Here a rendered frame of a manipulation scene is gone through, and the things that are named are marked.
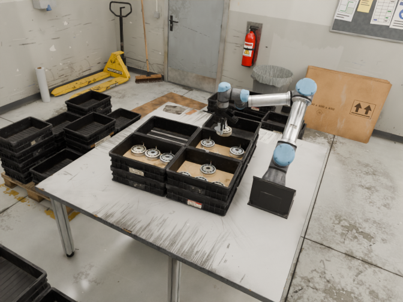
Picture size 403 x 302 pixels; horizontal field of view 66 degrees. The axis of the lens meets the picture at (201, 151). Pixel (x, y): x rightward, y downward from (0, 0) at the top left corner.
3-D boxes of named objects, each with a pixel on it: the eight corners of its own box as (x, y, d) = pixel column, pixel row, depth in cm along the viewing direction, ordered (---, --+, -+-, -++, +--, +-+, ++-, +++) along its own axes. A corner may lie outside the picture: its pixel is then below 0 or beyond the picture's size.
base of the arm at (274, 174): (283, 189, 199) (288, 174, 200) (285, 187, 184) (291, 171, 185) (260, 181, 202) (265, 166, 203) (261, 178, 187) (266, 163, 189)
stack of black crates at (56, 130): (70, 138, 351) (65, 111, 332) (90, 146, 340) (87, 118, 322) (40, 154, 320) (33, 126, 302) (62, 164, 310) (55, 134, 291)
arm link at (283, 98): (308, 91, 206) (234, 97, 213) (312, 85, 195) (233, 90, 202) (310, 108, 203) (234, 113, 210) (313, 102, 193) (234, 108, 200)
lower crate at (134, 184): (183, 173, 220) (184, 159, 214) (164, 199, 197) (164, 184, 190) (134, 158, 231) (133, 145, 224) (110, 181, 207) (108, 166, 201)
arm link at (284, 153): (288, 170, 187) (315, 88, 194) (291, 167, 173) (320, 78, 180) (268, 164, 190) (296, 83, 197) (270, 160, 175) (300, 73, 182)
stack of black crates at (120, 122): (122, 133, 368) (120, 107, 349) (143, 141, 357) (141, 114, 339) (98, 148, 337) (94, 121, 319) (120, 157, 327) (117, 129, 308)
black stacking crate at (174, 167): (240, 176, 204) (242, 162, 198) (226, 205, 180) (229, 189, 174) (184, 160, 214) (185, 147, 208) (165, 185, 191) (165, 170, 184)
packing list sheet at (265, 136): (276, 133, 280) (276, 132, 280) (269, 144, 262) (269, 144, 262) (242, 123, 291) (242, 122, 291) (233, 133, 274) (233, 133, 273)
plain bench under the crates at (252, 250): (307, 208, 303) (328, 147, 265) (254, 373, 181) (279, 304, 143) (167, 157, 358) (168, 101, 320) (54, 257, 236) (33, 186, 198)
